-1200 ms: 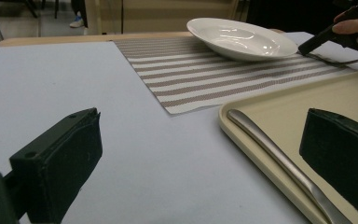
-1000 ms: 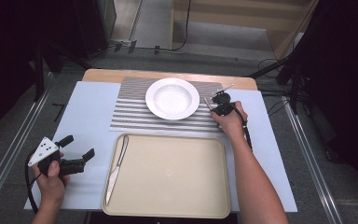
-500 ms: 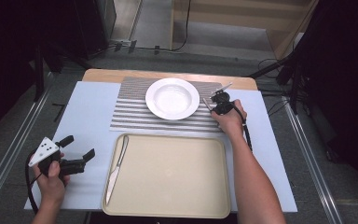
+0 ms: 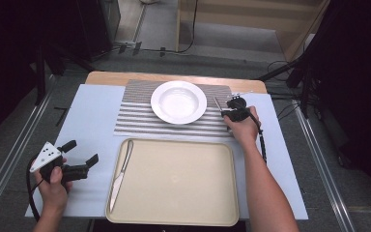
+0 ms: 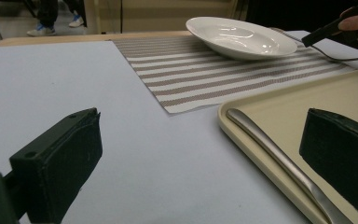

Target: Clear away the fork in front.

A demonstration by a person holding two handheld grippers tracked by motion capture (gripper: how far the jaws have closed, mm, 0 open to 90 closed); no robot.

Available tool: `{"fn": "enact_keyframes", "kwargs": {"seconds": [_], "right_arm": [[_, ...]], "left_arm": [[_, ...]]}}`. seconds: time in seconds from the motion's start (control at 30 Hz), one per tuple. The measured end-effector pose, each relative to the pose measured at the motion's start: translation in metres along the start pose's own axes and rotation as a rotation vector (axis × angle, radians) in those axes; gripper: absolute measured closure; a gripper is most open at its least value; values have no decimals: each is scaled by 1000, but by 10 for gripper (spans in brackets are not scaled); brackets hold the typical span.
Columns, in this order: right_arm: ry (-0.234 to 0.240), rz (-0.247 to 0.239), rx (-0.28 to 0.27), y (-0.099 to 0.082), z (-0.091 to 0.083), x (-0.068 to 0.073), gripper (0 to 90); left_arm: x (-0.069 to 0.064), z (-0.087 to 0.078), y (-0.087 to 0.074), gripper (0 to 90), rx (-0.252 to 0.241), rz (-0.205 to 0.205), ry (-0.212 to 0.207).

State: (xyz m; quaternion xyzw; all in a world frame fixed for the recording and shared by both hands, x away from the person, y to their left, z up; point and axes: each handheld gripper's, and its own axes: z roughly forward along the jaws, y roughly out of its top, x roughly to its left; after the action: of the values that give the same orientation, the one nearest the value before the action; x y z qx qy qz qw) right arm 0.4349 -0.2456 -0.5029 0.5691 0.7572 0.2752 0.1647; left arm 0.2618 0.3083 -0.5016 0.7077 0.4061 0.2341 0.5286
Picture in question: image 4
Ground black floor cables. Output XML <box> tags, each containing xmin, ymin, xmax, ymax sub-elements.
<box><xmin>267</xmin><ymin>59</ymin><xmax>303</xmax><ymax>121</ymax></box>

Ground person's right hand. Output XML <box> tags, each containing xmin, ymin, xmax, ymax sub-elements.
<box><xmin>222</xmin><ymin>105</ymin><xmax>261</xmax><ymax>149</ymax></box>

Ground metal floor rail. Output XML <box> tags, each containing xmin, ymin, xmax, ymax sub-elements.
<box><xmin>0</xmin><ymin>75</ymin><xmax>57</xmax><ymax>223</ymax></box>
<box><xmin>294</xmin><ymin>102</ymin><xmax>357</xmax><ymax>232</ymax></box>

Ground wooden table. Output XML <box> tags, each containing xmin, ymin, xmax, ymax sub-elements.
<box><xmin>85</xmin><ymin>71</ymin><xmax>269</xmax><ymax>95</ymax></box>

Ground wooden counter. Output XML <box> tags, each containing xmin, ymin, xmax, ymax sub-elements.
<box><xmin>176</xmin><ymin>0</ymin><xmax>332</xmax><ymax>63</ymax></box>

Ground white deep plate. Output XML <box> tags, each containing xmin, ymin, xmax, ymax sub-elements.
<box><xmin>150</xmin><ymin>80</ymin><xmax>208</xmax><ymax>126</ymax></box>

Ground steel fork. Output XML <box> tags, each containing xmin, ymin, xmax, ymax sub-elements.
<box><xmin>214</xmin><ymin>96</ymin><xmax>225</xmax><ymax>113</ymax></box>

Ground steel table knife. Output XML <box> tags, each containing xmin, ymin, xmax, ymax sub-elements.
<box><xmin>108</xmin><ymin>139</ymin><xmax>134</xmax><ymax>214</ymax></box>

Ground beige plastic tray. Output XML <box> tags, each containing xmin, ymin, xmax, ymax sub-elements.
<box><xmin>104</xmin><ymin>138</ymin><xmax>241</xmax><ymax>227</ymax></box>

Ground person's left hand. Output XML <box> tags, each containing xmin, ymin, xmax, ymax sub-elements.
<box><xmin>33</xmin><ymin>157</ymin><xmax>73</xmax><ymax>212</ymax></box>

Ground black power cable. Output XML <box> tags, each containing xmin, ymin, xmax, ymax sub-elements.
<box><xmin>138</xmin><ymin>0</ymin><xmax>201</xmax><ymax>55</ymax></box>

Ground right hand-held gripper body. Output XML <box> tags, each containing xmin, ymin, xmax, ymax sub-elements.
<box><xmin>226</xmin><ymin>91</ymin><xmax>254</xmax><ymax>124</ymax></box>

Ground black metal stand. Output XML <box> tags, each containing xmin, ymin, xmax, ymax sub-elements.
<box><xmin>257</xmin><ymin>47</ymin><xmax>323</xmax><ymax>120</ymax></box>
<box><xmin>33</xmin><ymin>42</ymin><xmax>95</xmax><ymax>105</ymax></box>

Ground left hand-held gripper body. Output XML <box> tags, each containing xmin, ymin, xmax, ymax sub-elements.
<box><xmin>28</xmin><ymin>141</ymin><xmax>90</xmax><ymax>186</ymax></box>

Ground black curtain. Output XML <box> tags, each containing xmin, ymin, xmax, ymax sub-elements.
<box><xmin>0</xmin><ymin>0</ymin><xmax>122</xmax><ymax>148</ymax></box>
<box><xmin>302</xmin><ymin>0</ymin><xmax>371</xmax><ymax>207</ymax></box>

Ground striped woven placemat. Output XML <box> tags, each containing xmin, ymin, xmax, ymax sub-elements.
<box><xmin>113</xmin><ymin>79</ymin><xmax>236</xmax><ymax>139</ymax></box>

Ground pale blue table sheet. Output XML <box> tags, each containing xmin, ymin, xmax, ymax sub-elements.
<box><xmin>24</xmin><ymin>84</ymin><xmax>309</xmax><ymax>221</ymax></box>

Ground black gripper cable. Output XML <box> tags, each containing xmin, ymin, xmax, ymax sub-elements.
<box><xmin>250</xmin><ymin>112</ymin><xmax>269</xmax><ymax>164</ymax></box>
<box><xmin>25</xmin><ymin>156</ymin><xmax>44</xmax><ymax>223</ymax></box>

